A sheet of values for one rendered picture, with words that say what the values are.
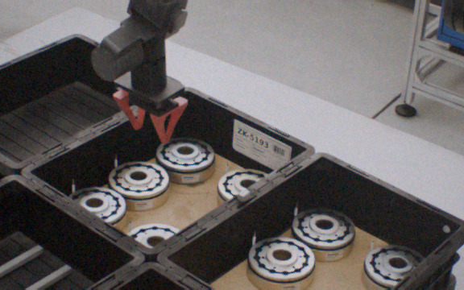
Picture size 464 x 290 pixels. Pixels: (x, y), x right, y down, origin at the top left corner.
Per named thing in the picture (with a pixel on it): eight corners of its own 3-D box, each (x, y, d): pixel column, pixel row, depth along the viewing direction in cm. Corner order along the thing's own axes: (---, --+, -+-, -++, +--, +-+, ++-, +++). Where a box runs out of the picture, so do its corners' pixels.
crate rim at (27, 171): (186, 95, 184) (187, 84, 183) (318, 161, 169) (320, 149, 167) (17, 184, 158) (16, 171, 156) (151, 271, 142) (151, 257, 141)
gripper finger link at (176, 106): (160, 156, 161) (158, 106, 155) (130, 140, 165) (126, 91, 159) (190, 138, 165) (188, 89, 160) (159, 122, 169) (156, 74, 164)
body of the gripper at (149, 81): (158, 112, 156) (155, 71, 152) (113, 90, 162) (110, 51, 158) (187, 96, 160) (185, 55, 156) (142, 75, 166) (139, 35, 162)
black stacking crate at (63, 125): (77, 84, 205) (76, 35, 198) (183, 139, 189) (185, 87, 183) (-81, 159, 178) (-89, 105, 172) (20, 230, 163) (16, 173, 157)
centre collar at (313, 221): (319, 213, 164) (319, 210, 164) (345, 225, 162) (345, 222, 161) (302, 228, 160) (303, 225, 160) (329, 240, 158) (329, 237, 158)
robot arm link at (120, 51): (191, 6, 149) (149, -23, 151) (140, 36, 141) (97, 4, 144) (171, 64, 157) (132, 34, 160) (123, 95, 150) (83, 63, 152)
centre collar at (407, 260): (395, 251, 157) (395, 248, 156) (419, 267, 154) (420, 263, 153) (374, 263, 154) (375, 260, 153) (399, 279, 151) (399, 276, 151)
